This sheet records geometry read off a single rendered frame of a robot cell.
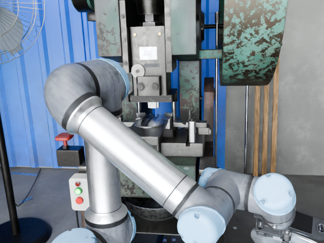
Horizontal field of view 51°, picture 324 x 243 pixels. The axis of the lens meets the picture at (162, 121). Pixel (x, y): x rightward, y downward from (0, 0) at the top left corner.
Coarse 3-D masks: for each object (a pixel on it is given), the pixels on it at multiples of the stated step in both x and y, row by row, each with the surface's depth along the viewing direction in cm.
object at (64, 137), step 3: (57, 135) 136; (60, 135) 136; (63, 135) 136; (66, 135) 136; (69, 135) 136; (72, 135) 137; (57, 138) 134; (60, 138) 134; (63, 138) 133; (66, 138) 134; (69, 138) 135; (63, 141) 137; (66, 141) 137; (66, 144) 137
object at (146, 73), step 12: (144, 24) 139; (156, 24) 139; (132, 36) 137; (144, 36) 136; (156, 36) 135; (132, 48) 138; (144, 48) 137; (156, 48) 137; (132, 60) 139; (144, 60) 139; (156, 60) 138; (132, 72) 140; (144, 72) 139; (156, 72) 139; (144, 84) 138; (156, 84) 136; (168, 84) 143
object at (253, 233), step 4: (252, 232) 103; (260, 232) 100; (292, 232) 90; (252, 236) 106; (256, 236) 104; (260, 236) 102; (292, 236) 90; (296, 236) 89; (300, 236) 89; (256, 240) 107; (260, 240) 105; (264, 240) 103; (268, 240) 102; (272, 240) 100; (276, 240) 98; (292, 240) 92; (296, 240) 91; (300, 240) 90; (304, 240) 88; (308, 240) 88
